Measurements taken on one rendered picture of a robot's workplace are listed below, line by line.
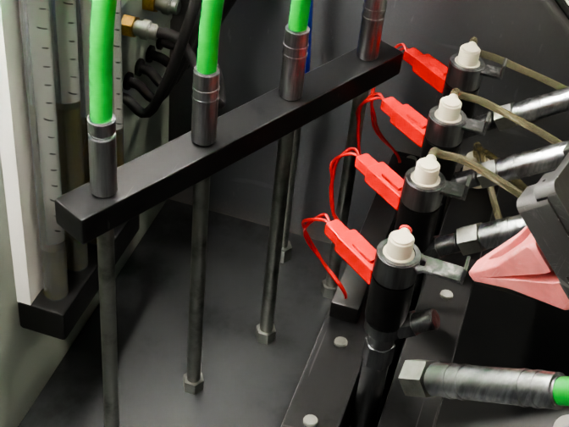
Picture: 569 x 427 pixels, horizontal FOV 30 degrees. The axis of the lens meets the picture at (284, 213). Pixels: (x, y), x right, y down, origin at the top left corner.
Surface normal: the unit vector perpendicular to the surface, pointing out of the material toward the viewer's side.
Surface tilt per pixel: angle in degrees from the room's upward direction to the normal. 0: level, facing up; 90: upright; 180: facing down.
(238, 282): 0
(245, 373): 0
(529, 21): 90
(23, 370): 90
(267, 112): 0
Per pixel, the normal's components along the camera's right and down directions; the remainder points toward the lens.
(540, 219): -0.53, 0.52
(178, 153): 0.08, -0.76
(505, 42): -0.30, 0.60
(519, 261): -0.73, 0.57
